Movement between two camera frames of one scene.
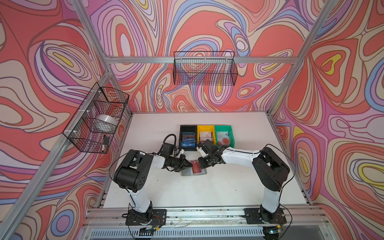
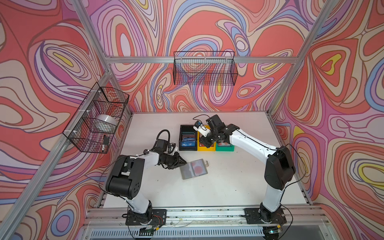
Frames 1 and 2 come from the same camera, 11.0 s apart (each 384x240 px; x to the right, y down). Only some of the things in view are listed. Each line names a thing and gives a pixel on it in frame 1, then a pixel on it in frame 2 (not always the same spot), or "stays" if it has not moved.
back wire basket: x=205 y=68 stays
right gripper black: x=203 y=165 → x=205 y=142
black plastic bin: x=188 y=137 stays
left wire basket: x=92 y=127 stays
